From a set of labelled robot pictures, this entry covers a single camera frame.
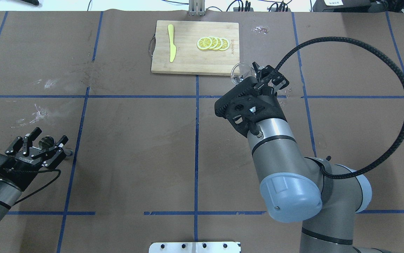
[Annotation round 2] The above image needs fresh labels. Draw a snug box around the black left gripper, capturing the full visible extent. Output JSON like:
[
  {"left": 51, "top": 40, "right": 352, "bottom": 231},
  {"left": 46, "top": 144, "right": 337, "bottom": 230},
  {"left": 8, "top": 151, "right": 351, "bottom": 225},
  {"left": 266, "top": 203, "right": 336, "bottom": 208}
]
[{"left": 0, "top": 128, "right": 69, "bottom": 191}]

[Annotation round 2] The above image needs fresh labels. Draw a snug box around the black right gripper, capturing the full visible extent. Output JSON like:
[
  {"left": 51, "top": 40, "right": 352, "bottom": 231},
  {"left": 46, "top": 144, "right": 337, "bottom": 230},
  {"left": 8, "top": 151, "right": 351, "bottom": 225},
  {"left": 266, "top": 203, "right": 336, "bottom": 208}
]
[{"left": 214, "top": 62, "right": 290, "bottom": 137}]

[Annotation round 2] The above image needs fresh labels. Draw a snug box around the steel measuring jigger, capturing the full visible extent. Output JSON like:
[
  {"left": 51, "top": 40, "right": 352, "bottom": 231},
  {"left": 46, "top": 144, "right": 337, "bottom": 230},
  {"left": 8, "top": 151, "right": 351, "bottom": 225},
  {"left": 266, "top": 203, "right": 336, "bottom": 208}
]
[{"left": 38, "top": 136, "right": 74, "bottom": 160}]

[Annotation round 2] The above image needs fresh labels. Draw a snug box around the clear glass cup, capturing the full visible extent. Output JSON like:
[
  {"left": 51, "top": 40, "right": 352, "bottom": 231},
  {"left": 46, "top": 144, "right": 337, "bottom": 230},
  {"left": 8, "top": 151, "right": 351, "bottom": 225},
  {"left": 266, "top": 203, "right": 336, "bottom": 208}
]
[{"left": 230, "top": 62, "right": 256, "bottom": 85}]

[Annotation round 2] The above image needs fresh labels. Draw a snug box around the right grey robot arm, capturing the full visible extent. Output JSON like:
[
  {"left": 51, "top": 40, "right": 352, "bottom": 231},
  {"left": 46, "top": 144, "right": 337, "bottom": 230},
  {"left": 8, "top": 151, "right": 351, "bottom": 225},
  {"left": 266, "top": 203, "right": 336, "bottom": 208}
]
[{"left": 215, "top": 62, "right": 386, "bottom": 253}]

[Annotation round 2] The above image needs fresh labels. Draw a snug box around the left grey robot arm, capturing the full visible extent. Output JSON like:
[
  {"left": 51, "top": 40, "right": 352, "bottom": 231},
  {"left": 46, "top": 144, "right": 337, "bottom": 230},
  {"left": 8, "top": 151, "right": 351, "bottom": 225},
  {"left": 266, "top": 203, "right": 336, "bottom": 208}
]
[{"left": 0, "top": 128, "right": 73, "bottom": 222}]

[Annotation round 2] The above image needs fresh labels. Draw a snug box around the lemon slice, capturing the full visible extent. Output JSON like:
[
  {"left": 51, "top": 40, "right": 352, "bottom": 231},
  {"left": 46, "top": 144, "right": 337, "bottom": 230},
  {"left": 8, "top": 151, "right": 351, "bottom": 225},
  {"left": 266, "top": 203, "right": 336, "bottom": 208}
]
[
  {"left": 209, "top": 37, "right": 220, "bottom": 50},
  {"left": 197, "top": 37, "right": 213, "bottom": 50},
  {"left": 214, "top": 37, "right": 223, "bottom": 50},
  {"left": 219, "top": 38, "right": 230, "bottom": 51}
]

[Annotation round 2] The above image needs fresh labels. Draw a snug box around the bamboo cutting board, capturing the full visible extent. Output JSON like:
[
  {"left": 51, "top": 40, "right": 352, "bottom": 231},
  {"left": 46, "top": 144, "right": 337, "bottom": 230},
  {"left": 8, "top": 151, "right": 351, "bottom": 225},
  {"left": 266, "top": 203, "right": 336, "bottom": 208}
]
[{"left": 151, "top": 20, "right": 240, "bottom": 76}]

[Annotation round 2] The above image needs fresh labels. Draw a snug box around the yellow plastic knife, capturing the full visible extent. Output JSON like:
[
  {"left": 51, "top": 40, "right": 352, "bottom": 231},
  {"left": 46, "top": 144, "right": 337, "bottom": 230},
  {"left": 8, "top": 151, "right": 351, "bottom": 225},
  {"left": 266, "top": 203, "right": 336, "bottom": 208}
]
[{"left": 167, "top": 24, "right": 177, "bottom": 63}]

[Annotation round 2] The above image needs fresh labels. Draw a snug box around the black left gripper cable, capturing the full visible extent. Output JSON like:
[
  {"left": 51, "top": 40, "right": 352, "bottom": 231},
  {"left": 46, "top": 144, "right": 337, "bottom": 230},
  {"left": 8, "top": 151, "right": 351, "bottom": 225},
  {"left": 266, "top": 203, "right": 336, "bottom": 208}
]
[{"left": 0, "top": 168, "right": 62, "bottom": 206}]

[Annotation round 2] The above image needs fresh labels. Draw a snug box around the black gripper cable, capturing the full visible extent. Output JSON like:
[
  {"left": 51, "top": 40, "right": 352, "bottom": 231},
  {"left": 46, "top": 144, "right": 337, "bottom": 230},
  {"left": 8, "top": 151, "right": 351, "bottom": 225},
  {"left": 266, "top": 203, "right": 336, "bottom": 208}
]
[
  {"left": 254, "top": 37, "right": 404, "bottom": 180},
  {"left": 0, "top": 168, "right": 62, "bottom": 206}
]

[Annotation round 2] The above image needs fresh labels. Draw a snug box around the aluminium frame post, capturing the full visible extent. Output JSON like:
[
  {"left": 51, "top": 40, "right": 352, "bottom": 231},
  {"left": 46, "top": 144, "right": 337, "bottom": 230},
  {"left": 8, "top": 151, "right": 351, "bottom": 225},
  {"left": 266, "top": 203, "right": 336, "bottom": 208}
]
[{"left": 188, "top": 0, "right": 206, "bottom": 16}]

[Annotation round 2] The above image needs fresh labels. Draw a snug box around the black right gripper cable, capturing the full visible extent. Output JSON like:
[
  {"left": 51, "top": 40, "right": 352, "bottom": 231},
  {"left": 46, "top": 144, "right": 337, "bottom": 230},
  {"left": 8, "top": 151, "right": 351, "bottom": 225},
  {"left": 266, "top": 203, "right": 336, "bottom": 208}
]
[{"left": 254, "top": 37, "right": 404, "bottom": 180}]

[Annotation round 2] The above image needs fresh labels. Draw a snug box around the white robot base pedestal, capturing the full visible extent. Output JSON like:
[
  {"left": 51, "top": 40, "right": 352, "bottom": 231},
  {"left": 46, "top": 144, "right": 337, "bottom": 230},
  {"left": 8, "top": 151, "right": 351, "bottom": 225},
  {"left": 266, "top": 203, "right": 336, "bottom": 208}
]
[{"left": 148, "top": 241, "right": 241, "bottom": 253}]

